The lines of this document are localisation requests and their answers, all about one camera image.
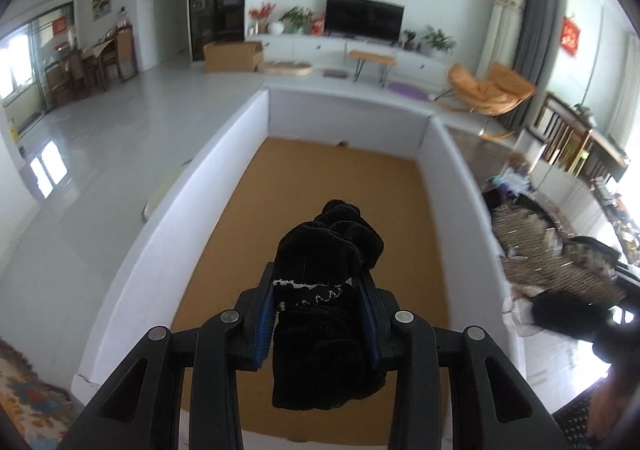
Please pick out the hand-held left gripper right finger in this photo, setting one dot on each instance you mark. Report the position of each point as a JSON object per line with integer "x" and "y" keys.
{"x": 372, "y": 325}

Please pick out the orange lounge chair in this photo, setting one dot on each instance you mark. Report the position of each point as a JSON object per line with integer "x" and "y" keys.
{"x": 475, "y": 85}

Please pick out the white standing air conditioner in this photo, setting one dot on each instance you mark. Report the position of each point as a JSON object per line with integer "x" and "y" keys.
{"x": 502, "y": 30}

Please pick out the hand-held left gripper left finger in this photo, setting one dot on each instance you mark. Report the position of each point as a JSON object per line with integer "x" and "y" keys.
{"x": 265, "y": 325}

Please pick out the red wall hanging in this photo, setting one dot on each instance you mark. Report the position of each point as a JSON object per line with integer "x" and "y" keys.
{"x": 570, "y": 36}

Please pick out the wooden bench with black legs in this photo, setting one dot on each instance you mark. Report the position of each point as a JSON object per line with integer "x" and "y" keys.
{"x": 372, "y": 56}

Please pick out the wooden slatted chair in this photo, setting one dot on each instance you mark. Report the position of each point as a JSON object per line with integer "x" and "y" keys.
{"x": 565, "y": 135}

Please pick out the bushy green potted plant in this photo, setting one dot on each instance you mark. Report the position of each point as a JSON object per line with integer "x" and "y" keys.
{"x": 297, "y": 19}

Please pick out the beige round cushion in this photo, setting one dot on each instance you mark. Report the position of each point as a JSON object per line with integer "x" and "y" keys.
{"x": 287, "y": 68}

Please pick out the large leafy potted plant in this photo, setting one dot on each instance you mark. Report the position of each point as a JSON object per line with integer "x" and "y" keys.
{"x": 439, "y": 40}

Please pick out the red flower bouquet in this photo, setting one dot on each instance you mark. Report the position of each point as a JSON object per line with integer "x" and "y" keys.
{"x": 261, "y": 12}

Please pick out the red gift box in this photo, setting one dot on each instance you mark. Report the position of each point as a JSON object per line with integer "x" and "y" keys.
{"x": 318, "y": 26}

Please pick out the black velvet garment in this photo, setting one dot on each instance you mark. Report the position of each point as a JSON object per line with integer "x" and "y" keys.
{"x": 325, "y": 250}

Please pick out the wooden dining table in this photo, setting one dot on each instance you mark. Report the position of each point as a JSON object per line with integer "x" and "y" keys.
{"x": 107, "y": 50}

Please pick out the black television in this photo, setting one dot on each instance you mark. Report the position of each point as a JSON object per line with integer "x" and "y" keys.
{"x": 365, "y": 15}

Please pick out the white television cabinet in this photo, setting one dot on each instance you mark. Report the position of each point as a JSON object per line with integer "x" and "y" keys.
{"x": 320, "y": 50}

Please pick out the red door decoration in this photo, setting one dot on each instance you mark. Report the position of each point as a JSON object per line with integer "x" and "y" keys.
{"x": 60, "y": 25}

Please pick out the floral patterned rug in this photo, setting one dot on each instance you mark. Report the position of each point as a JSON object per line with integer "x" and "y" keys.
{"x": 25, "y": 395}

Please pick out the grey curtain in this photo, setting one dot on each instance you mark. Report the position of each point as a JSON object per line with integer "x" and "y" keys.
{"x": 537, "y": 20}

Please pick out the black cloth pile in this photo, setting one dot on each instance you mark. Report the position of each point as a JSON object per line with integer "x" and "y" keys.
{"x": 570, "y": 317}

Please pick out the leopard patterned cloth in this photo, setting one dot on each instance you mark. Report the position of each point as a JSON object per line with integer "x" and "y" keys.
{"x": 535, "y": 250}

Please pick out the purple mat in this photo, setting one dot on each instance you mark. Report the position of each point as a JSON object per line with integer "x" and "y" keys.
{"x": 409, "y": 91}

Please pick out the small potted plant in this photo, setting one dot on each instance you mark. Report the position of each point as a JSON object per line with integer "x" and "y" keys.
{"x": 409, "y": 37}

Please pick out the white round vase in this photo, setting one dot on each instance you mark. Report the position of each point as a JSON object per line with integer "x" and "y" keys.
{"x": 277, "y": 28}

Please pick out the white storage box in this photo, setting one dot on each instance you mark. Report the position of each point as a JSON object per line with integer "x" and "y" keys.
{"x": 150, "y": 255}

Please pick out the cardboard box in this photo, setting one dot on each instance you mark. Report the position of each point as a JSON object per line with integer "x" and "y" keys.
{"x": 232, "y": 57}

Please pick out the wicker dining chair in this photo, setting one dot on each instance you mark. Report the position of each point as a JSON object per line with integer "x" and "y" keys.
{"x": 62, "y": 80}

